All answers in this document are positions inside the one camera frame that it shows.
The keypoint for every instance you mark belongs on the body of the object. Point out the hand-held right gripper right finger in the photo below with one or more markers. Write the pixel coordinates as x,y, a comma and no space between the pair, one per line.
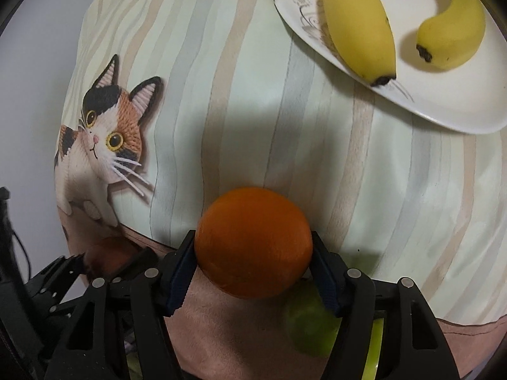
324,279

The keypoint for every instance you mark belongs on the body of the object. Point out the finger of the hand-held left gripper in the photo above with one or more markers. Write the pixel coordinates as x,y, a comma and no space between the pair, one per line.
51,285
140,259

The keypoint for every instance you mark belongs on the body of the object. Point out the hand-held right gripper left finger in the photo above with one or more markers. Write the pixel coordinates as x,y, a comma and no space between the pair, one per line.
180,277

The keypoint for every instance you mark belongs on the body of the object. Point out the orange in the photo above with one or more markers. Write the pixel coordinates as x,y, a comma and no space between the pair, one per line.
253,241

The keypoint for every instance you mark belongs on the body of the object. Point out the white plate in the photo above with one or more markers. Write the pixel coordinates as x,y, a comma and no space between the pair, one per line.
447,95

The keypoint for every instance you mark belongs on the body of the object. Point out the yellow banana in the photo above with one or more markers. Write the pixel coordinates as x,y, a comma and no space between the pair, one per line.
459,27
356,19

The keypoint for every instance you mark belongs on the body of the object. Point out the striped cat print blanket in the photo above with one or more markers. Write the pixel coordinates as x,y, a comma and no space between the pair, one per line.
245,99

